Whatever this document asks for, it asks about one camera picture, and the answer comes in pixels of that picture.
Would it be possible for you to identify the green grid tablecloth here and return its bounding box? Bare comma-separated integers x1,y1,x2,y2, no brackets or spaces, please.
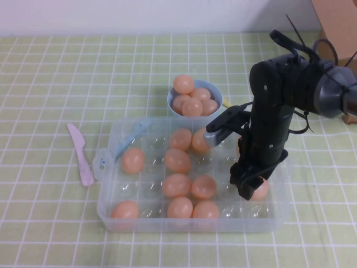
0,30,357,268

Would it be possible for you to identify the brown cardboard box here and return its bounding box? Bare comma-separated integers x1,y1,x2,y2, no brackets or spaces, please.
312,0,357,126

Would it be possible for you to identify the pink plastic knife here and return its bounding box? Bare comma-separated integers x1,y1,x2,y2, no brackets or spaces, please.
66,122,95,187

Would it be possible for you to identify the transparent plastic egg box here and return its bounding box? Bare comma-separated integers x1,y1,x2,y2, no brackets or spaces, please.
93,116,292,234

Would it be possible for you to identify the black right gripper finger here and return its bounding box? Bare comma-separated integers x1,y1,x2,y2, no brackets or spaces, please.
238,178,264,201

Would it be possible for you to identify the black zip tie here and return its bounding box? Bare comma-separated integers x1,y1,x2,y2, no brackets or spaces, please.
284,13,309,50
288,110,315,137

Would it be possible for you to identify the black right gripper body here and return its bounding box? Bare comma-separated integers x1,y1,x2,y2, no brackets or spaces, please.
230,111,293,186

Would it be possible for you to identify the light blue bowl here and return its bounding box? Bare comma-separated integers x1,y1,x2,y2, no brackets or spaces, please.
167,80,224,119

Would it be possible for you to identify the light blue plastic knife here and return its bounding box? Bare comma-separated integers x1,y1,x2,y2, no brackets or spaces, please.
113,119,151,162

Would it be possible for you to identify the black cable loop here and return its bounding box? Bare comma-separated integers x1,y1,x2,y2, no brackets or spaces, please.
313,40,340,67

